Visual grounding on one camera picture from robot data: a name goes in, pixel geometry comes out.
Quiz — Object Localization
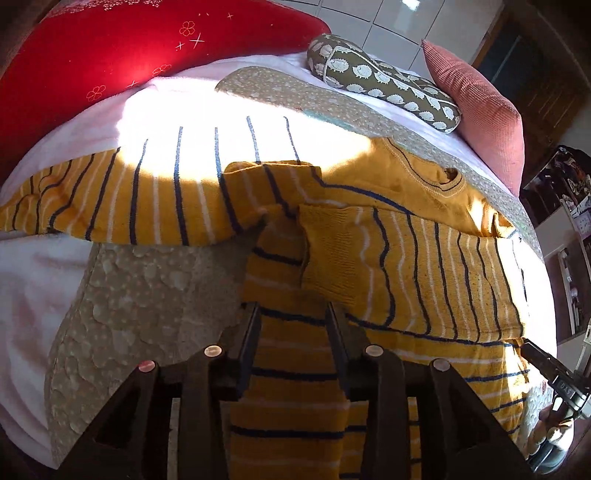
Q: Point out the pale pink fleece blanket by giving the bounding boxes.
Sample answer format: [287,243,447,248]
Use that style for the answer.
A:
[0,52,324,462]

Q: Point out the wooden door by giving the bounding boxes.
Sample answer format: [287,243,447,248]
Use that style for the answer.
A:
[512,28,589,158]

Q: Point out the yellow striped sweater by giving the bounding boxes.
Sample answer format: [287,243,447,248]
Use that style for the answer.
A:
[0,115,548,480]

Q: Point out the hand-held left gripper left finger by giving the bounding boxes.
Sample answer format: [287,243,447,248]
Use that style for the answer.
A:
[60,301,262,480]

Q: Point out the pink corduroy pillow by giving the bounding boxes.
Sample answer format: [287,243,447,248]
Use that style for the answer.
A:
[421,39,527,197]

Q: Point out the dark clothes pile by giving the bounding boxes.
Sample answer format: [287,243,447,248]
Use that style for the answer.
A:
[522,145,591,227]

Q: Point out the heart-patterned quilt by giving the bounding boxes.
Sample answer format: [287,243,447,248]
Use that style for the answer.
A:
[46,66,573,468]

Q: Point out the white glossy wardrobe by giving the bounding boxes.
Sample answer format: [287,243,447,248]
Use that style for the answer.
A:
[272,0,504,77]

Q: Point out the white shelf unit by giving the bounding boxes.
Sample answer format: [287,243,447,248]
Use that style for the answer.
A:
[542,222,591,344]

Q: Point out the red floral duvet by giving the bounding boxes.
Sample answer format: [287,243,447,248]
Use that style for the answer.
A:
[0,0,333,172]

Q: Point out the green sheep-print pillow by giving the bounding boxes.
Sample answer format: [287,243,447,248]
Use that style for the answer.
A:
[307,33,462,134]

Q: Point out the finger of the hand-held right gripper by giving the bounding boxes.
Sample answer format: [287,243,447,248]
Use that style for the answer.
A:
[522,339,561,385]

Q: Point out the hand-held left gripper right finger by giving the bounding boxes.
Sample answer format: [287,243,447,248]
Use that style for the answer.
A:
[324,301,536,480]

